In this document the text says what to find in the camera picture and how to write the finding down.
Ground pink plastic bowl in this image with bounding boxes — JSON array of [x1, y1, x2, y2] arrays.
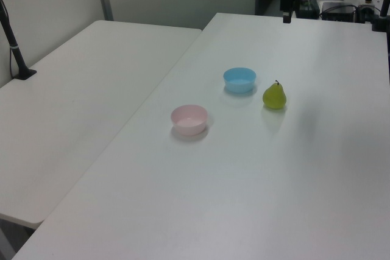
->
[[170, 104, 209, 137]]

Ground black clamped camera stand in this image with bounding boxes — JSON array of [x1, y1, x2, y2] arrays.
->
[[370, 0, 390, 33]]

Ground blue plastic bowl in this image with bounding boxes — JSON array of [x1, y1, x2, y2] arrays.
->
[[222, 66, 257, 94]]

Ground black camera stand white band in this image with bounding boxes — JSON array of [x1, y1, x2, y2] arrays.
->
[[0, 0, 38, 82]]

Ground black electronics box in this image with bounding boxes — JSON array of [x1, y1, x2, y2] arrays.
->
[[320, 1, 358, 23]]

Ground white side table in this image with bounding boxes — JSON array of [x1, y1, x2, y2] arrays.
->
[[0, 19, 204, 230]]

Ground green pear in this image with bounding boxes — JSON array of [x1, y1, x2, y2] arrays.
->
[[262, 80, 288, 110]]

